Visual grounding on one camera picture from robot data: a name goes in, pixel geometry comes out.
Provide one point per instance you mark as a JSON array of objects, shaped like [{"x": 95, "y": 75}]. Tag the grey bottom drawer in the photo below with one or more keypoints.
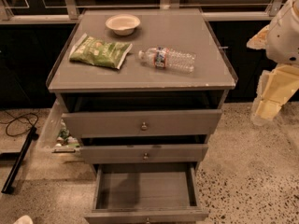
[{"x": 146, "y": 193}]

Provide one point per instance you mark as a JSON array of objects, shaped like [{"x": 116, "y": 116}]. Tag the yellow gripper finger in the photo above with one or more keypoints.
[
  {"x": 275, "y": 89},
  {"x": 258, "y": 41}
]

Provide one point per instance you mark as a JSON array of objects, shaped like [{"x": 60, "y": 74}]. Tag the grey drawer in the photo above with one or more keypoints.
[
  {"x": 144, "y": 153},
  {"x": 141, "y": 123},
  {"x": 146, "y": 193}
]

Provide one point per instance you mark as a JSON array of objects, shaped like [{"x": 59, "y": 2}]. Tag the white paper bowl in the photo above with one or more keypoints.
[{"x": 123, "y": 24}]

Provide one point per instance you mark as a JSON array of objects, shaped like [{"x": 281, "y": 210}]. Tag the grey middle drawer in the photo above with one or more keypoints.
[{"x": 144, "y": 153}]

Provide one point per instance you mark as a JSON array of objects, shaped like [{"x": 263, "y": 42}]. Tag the grey drawer cabinet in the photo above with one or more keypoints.
[{"x": 137, "y": 87}]

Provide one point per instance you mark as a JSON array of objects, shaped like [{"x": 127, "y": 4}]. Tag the white object at bottom edge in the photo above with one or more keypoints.
[{"x": 24, "y": 220}]

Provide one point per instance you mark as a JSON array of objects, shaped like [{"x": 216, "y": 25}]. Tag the grey top drawer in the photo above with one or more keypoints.
[{"x": 141, "y": 123}]

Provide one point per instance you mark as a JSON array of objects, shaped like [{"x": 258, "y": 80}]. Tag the clear plastic water bottle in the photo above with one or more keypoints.
[{"x": 168, "y": 59}]

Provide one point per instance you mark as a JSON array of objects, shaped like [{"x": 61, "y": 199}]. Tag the black metal bar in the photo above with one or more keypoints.
[{"x": 7, "y": 188}]

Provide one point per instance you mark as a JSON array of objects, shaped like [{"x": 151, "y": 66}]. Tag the green chip bag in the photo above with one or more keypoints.
[{"x": 97, "y": 52}]

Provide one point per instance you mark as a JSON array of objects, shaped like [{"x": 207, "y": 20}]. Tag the clear plastic bin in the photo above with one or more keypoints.
[{"x": 54, "y": 136}]

